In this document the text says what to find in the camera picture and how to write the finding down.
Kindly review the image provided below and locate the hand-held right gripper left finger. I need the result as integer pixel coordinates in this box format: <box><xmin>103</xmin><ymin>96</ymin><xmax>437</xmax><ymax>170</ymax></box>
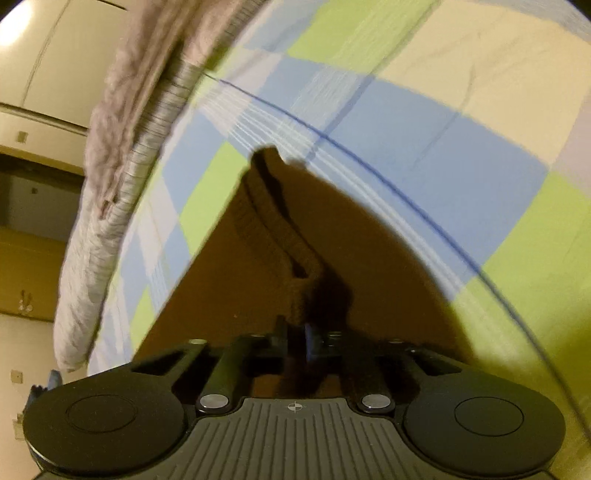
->
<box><xmin>131</xmin><ymin>316</ymin><xmax>290</xmax><ymax>412</ymax></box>

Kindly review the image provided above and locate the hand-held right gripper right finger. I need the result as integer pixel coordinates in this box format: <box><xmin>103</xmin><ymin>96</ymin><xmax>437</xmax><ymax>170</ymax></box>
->
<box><xmin>304</xmin><ymin>322</ymin><xmax>463</xmax><ymax>412</ymax></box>

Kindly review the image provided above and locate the brown garment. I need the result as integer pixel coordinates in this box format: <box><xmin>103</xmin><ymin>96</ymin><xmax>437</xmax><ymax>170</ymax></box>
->
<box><xmin>131</xmin><ymin>145</ymin><xmax>476</xmax><ymax>400</ymax></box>

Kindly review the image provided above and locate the grey striped quilt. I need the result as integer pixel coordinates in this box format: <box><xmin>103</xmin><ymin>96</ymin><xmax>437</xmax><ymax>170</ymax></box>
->
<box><xmin>52</xmin><ymin>59</ymin><xmax>205</xmax><ymax>374</ymax></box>

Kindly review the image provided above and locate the checkered bed sheet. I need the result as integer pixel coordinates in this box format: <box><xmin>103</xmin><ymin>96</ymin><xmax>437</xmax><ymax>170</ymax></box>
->
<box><xmin>85</xmin><ymin>0</ymin><xmax>591</xmax><ymax>480</ymax></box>

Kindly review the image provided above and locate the small blue object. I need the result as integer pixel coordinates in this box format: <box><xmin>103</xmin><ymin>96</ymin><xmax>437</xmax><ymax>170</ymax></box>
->
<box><xmin>27</xmin><ymin>368</ymin><xmax>64</xmax><ymax>411</ymax></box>

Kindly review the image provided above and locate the wooden cabinet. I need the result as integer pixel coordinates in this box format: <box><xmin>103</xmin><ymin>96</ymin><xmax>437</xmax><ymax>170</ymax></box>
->
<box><xmin>0</xmin><ymin>142</ymin><xmax>86</xmax><ymax>324</ymax></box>

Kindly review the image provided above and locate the grey fuzzy blanket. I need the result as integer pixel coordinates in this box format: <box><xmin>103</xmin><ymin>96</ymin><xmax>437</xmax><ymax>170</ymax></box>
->
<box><xmin>83</xmin><ymin>0</ymin><xmax>259</xmax><ymax>219</ymax></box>

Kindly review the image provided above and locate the white wardrobe door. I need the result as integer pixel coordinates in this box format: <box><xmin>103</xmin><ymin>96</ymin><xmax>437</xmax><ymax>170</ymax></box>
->
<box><xmin>0</xmin><ymin>0</ymin><xmax>139</xmax><ymax>136</ymax></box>

